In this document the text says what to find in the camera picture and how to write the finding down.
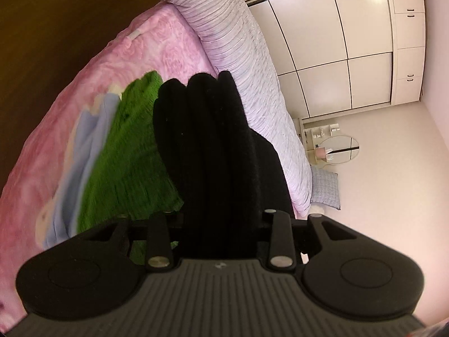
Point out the striped duvet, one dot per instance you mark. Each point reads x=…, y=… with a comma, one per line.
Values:
x=238, y=59

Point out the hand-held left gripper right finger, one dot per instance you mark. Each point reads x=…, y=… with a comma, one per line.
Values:
x=282, y=233

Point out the white wardrobe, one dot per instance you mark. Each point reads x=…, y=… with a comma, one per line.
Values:
x=350, y=42

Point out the pink floral blanket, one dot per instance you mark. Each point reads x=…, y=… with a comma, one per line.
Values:
x=52, y=147

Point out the light blue garment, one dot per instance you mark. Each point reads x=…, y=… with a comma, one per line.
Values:
x=84, y=154

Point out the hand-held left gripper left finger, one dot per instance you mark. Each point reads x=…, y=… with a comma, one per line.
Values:
x=158, y=233

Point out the pink box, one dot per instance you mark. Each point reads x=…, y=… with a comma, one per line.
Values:
x=320, y=153

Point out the checkered pillow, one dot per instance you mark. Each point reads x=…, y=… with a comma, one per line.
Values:
x=324, y=189

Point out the black garment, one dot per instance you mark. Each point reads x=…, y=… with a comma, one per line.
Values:
x=210, y=140

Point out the green garment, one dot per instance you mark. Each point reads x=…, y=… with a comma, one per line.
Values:
x=133, y=154

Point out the white dresser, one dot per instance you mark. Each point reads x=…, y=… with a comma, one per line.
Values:
x=310, y=135

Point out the oval mirror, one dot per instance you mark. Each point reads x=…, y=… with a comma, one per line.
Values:
x=342, y=150

